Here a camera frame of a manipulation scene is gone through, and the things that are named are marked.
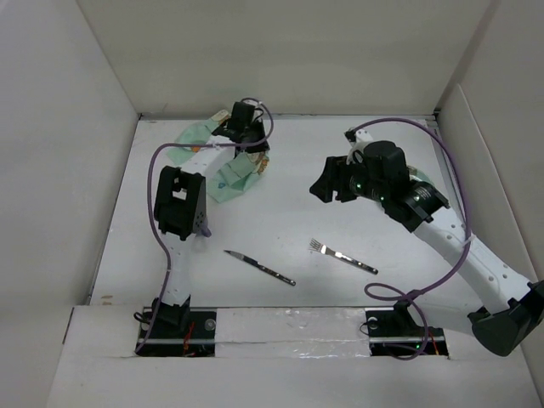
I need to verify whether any light green floral plate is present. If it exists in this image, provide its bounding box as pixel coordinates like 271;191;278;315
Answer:
408;166;434;185

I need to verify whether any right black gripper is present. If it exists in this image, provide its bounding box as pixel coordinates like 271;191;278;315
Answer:
309;152;388;203

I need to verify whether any green cartoon print cloth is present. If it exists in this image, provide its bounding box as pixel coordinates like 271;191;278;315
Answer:
175;110;269;203

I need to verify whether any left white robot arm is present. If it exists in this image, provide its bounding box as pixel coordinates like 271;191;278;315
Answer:
146;98;274;337

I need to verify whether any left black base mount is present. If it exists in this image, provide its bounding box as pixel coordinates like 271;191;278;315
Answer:
135;308;217;358

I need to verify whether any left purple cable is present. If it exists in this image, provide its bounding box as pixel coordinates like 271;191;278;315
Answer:
135;98;274;354

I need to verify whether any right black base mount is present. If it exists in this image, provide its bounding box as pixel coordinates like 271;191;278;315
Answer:
360;306;449;359

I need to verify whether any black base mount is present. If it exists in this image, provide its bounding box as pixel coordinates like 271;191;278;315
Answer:
135;308;217;358
360;306;449;359

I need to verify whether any purple ceramic mug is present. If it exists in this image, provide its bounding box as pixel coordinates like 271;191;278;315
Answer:
195;216;212;253

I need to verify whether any steel fork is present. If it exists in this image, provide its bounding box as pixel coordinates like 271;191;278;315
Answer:
309;238;378;275

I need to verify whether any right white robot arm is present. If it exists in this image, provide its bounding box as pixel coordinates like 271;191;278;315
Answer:
309;141;543;357

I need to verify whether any steel table knife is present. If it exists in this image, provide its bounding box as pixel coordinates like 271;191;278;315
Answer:
224;250;297;286

